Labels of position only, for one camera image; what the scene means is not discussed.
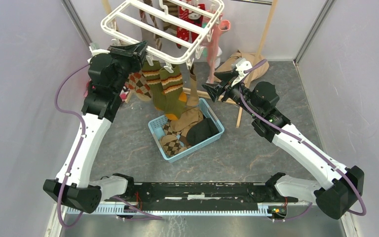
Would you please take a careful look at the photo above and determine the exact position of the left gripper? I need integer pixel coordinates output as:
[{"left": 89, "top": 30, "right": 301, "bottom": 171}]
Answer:
[{"left": 109, "top": 40, "right": 151, "bottom": 94}]

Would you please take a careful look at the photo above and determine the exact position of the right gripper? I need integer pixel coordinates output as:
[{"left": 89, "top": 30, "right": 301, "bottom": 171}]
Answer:
[{"left": 202, "top": 70, "right": 260, "bottom": 118}]

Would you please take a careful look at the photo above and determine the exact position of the white plastic clip hanger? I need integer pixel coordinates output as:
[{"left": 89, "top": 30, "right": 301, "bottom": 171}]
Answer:
[{"left": 100, "top": 0, "right": 226, "bottom": 73}]

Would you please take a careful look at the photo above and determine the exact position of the tan brown sock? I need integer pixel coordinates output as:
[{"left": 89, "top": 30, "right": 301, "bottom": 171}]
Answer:
[{"left": 186, "top": 65, "right": 199, "bottom": 110}]

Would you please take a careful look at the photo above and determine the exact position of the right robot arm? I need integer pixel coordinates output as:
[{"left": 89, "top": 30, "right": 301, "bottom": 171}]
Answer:
[{"left": 202, "top": 70, "right": 367, "bottom": 220}]

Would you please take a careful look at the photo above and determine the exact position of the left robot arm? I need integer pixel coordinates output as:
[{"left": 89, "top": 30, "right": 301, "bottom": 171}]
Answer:
[{"left": 43, "top": 41, "right": 147, "bottom": 214}]

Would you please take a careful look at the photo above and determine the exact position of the green striped sock left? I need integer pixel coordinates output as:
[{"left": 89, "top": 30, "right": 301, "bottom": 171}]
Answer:
[{"left": 142, "top": 61, "right": 166, "bottom": 111}]

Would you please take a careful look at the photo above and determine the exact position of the green striped sock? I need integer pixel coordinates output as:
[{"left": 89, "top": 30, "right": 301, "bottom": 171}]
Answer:
[
  {"left": 160, "top": 65, "right": 187, "bottom": 120},
  {"left": 142, "top": 61, "right": 166, "bottom": 111}
]

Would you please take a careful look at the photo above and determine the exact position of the beige cloth pile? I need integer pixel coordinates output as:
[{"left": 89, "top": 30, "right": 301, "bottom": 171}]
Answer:
[{"left": 215, "top": 49, "right": 270, "bottom": 82}]

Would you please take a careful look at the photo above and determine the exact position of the black sock in basket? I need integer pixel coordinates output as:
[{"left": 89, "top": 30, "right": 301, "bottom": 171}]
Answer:
[{"left": 186, "top": 118, "right": 219, "bottom": 146}]

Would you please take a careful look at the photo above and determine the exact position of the green striped sock right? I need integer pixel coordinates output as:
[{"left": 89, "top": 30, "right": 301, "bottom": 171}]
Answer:
[{"left": 160, "top": 65, "right": 187, "bottom": 120}]

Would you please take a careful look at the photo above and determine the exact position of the tan sock in basket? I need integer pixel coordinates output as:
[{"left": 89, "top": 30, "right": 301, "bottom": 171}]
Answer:
[{"left": 169, "top": 107, "right": 204, "bottom": 134}]

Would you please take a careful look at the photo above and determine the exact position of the pink camouflage cloth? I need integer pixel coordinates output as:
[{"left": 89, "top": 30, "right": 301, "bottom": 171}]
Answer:
[{"left": 83, "top": 81, "right": 130, "bottom": 101}]

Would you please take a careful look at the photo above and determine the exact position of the brown striped sock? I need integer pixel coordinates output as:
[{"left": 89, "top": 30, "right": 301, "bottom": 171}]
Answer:
[{"left": 139, "top": 0, "right": 178, "bottom": 50}]

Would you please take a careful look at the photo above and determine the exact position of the red snowflake sock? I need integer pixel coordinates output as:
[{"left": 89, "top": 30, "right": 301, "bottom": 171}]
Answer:
[{"left": 176, "top": 6, "right": 204, "bottom": 42}]

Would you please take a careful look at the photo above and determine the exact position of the pink sock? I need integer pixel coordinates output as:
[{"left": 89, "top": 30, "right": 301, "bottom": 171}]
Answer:
[{"left": 207, "top": 20, "right": 231, "bottom": 83}]

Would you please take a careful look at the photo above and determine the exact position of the argyle sock in basket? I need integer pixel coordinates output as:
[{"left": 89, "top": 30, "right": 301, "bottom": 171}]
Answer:
[{"left": 159, "top": 121, "right": 191, "bottom": 157}]

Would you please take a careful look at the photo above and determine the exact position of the blue plastic basket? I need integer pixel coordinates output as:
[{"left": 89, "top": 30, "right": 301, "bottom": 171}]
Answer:
[{"left": 148, "top": 98, "right": 225, "bottom": 163}]

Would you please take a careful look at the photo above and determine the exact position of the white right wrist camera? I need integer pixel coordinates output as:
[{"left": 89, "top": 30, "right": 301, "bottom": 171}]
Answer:
[{"left": 231, "top": 58, "right": 252, "bottom": 86}]

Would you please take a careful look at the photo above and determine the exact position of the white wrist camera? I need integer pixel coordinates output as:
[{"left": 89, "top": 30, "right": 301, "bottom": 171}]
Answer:
[
  {"left": 231, "top": 58, "right": 252, "bottom": 86},
  {"left": 89, "top": 42, "right": 110, "bottom": 57}
]

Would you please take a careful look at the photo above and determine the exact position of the wooden frame stand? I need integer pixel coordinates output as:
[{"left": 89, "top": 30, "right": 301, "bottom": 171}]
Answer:
[{"left": 101, "top": 0, "right": 278, "bottom": 129}]

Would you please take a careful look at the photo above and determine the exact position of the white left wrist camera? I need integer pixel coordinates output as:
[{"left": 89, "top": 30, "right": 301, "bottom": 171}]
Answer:
[{"left": 89, "top": 42, "right": 110, "bottom": 57}]

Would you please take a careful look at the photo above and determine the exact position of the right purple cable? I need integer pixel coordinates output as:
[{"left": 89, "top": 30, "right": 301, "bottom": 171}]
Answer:
[{"left": 238, "top": 59, "right": 367, "bottom": 217}]

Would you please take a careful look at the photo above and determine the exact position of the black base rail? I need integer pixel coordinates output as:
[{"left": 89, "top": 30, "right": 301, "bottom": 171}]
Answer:
[{"left": 120, "top": 182, "right": 298, "bottom": 211}]

